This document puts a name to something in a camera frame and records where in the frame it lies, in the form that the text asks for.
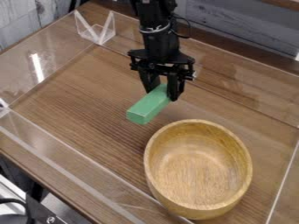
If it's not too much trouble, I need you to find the green rectangular block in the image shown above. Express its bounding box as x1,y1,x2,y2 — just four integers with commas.
126,84,171,125

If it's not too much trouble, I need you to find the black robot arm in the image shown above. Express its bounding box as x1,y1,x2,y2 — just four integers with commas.
127,0,195,102

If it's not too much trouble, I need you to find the black metal frame mount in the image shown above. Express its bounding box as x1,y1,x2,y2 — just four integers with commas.
0,186,71,224

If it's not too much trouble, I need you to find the brown wooden bowl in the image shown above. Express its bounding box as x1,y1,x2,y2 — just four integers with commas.
145,119,254,220

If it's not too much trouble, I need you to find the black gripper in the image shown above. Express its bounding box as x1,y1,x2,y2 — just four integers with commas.
127,27,195,102

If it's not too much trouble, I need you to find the black cable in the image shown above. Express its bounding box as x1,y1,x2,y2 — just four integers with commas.
0,199,43,224

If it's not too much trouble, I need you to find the clear acrylic corner bracket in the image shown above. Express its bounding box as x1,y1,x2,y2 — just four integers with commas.
74,10,116,46

